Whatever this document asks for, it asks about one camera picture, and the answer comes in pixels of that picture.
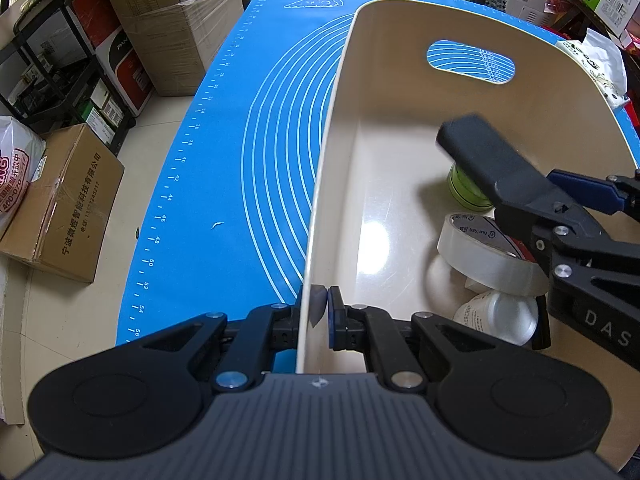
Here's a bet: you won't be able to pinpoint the blue silicone baking mat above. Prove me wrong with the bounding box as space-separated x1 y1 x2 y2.
116 0 639 344

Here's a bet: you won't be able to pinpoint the white pill bottle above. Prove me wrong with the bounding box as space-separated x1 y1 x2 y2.
454 290 538 346

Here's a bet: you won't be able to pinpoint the stacked cardboard boxes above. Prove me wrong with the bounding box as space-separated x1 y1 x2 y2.
110 0 244 96

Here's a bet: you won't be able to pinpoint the black marker pen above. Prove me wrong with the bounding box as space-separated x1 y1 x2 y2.
528 320 551 351

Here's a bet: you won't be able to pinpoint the white tape roll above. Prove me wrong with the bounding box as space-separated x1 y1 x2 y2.
437 212 549 297

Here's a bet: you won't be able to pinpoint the cardboard box on floor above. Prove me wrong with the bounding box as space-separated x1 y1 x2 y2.
1 125 124 284

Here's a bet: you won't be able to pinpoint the black metal shelf rack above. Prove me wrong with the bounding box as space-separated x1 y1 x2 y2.
1 0 136 154

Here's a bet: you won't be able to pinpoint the white red plastic bag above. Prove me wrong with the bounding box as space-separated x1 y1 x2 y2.
0 116 46 237

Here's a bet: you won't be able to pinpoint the beige plastic storage bin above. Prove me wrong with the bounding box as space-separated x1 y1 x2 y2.
296 0 636 479

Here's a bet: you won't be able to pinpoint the red white appliance box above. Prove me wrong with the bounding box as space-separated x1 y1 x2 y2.
70 0 153 117

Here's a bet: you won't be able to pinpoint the white tissue box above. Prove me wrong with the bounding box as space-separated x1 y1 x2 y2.
555 29 628 110

